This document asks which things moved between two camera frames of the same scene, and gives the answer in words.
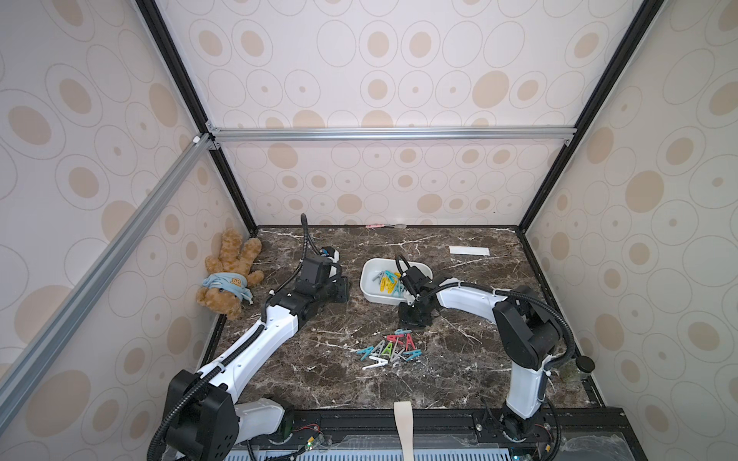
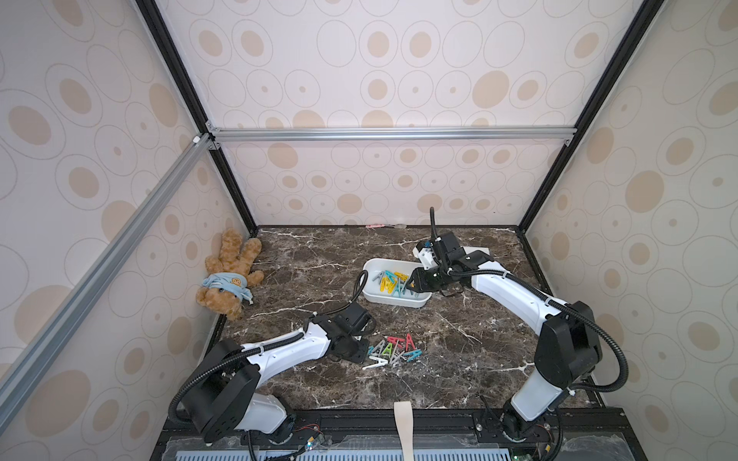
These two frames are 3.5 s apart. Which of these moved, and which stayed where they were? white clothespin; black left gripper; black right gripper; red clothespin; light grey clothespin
Moved: black right gripper; black left gripper
Stayed: red clothespin; white clothespin; light grey clothespin
